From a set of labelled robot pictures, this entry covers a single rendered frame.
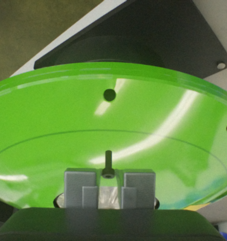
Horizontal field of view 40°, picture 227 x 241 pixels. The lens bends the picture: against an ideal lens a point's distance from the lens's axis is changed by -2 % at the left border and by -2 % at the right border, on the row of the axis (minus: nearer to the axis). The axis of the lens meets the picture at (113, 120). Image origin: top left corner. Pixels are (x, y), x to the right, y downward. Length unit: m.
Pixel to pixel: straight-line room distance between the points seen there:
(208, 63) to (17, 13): 1.24
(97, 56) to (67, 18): 1.20
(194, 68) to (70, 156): 0.22
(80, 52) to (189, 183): 0.18
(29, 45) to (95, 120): 1.47
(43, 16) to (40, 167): 1.31
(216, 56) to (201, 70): 0.03
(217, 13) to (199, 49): 0.05
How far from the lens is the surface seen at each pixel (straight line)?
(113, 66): 0.20
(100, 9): 0.38
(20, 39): 1.66
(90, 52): 0.34
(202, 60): 0.40
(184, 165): 0.26
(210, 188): 0.31
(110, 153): 0.18
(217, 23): 0.37
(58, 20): 1.54
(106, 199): 0.30
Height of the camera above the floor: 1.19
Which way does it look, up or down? 34 degrees down
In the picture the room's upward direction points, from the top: 180 degrees counter-clockwise
